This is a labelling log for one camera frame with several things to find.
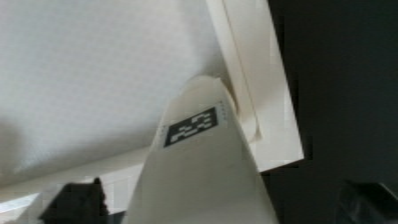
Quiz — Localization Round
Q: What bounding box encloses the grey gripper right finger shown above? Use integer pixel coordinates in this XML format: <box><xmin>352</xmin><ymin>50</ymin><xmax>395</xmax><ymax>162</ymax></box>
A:
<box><xmin>335</xmin><ymin>181</ymin><xmax>398</xmax><ymax>224</ymax></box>

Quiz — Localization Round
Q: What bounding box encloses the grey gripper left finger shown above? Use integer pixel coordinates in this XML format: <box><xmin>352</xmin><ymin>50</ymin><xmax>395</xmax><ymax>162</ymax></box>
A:
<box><xmin>17</xmin><ymin>176</ymin><xmax>113</xmax><ymax>224</ymax></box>

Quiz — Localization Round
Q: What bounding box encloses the white desk leg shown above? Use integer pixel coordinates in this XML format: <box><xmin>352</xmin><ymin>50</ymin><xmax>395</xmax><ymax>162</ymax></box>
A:
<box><xmin>123</xmin><ymin>76</ymin><xmax>280</xmax><ymax>224</ymax></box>

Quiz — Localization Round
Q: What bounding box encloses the white desk top tray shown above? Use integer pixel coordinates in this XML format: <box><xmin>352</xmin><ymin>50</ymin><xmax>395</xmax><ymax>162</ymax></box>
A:
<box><xmin>0</xmin><ymin>0</ymin><xmax>304</xmax><ymax>202</ymax></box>

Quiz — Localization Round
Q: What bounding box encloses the white front fence bar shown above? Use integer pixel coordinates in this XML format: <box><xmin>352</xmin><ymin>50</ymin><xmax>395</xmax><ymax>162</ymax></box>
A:
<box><xmin>0</xmin><ymin>163</ymin><xmax>145</xmax><ymax>224</ymax></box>

